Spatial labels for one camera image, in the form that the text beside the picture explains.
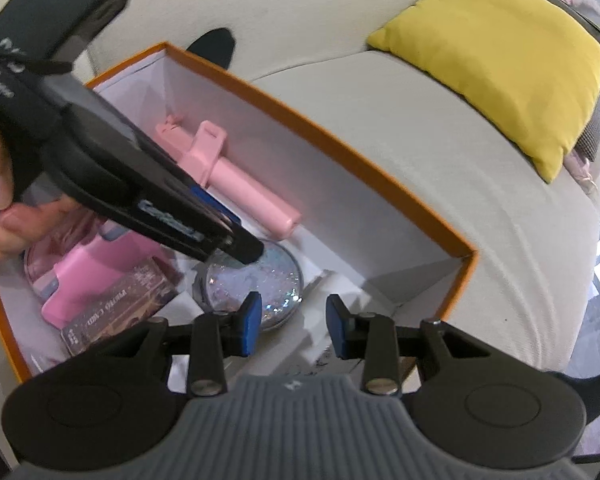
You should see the pink flip case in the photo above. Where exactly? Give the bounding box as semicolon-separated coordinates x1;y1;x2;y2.
41;225;173;331

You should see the yellow pillow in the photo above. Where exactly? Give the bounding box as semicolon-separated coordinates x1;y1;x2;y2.
367;0;600;183

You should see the pink cloth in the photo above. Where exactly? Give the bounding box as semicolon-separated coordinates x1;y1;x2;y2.
565;152;600;196

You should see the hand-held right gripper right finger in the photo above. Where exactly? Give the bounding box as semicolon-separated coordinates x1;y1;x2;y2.
326;294;473;396

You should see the beige fabric sofa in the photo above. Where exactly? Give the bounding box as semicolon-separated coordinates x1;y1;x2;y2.
0;0;600;376

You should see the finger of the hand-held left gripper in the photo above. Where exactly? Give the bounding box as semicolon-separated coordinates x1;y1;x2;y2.
102;180;266;265
187;185;242;233

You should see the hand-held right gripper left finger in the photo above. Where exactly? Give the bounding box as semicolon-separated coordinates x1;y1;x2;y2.
125;291;263;397

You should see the round glitter case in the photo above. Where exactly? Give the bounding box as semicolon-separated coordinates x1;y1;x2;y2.
202;237;306;331

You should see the pink selfie stick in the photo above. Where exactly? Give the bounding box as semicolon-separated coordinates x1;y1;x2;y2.
155;115;302;240

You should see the orange cardboard box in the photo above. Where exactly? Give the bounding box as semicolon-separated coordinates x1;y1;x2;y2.
0;42;481;383

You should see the brown printed card box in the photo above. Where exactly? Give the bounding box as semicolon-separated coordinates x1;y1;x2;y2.
60;260;186;358

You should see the person's left hand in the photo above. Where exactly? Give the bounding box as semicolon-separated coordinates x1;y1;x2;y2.
0;110;83;263

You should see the checked cushion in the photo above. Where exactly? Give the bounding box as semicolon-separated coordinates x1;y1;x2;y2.
575;105;600;161

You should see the black object behind box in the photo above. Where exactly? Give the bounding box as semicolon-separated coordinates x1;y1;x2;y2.
186;27;237;68

